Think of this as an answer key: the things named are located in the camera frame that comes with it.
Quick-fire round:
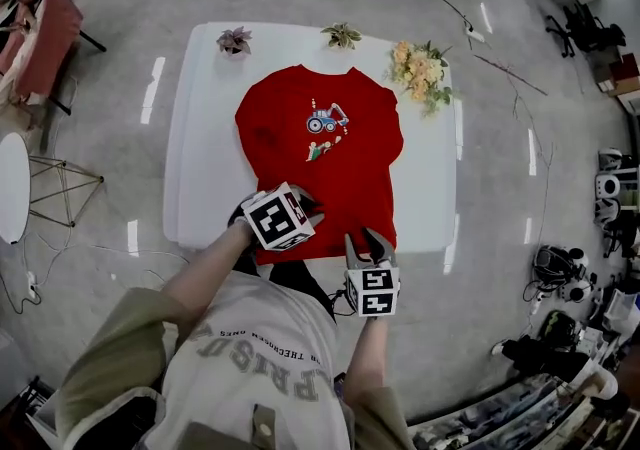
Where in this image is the green-leaved potted plant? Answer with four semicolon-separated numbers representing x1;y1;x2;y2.
320;21;363;51

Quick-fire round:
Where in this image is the person's beige printed shirt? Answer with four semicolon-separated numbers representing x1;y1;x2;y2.
53;269;417;450

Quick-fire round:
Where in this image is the black bag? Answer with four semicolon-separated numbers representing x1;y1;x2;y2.
536;309;577;350

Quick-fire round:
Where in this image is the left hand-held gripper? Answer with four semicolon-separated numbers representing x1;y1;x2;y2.
228;181;327;253

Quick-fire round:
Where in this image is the white headset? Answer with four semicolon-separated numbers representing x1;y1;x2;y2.
593;197;622;228
597;147;624;172
594;173;622;200

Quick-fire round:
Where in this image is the pile of headsets and cables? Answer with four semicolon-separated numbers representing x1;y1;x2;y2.
522;243;594;305

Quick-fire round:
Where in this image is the round white side table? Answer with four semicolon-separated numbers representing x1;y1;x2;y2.
0;131;106;246

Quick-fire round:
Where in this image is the pink chair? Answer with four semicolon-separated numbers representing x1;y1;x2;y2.
0;0;108;117

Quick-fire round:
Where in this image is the red long-sleeved top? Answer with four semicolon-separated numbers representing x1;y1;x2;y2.
234;64;405;267

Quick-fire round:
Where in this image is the person's right forearm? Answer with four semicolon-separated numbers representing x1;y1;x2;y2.
343;313;392;407

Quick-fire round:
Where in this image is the black office chair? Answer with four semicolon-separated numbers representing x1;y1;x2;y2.
543;2;628;60

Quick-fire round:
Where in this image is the cardboard box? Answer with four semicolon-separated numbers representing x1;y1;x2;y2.
596;52;640;99

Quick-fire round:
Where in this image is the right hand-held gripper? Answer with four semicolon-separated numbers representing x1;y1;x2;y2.
343;226;402;320

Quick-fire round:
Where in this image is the person's left forearm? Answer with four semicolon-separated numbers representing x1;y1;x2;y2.
160;221;257;337

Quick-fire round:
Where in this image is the purple-leaved potted plant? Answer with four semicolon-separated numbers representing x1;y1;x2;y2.
215;25;254;58

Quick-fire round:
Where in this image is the bare thin branch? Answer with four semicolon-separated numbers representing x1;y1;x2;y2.
473;54;550;97

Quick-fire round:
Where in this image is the yellow flower bouquet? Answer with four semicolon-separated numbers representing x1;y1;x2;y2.
383;39;460;118

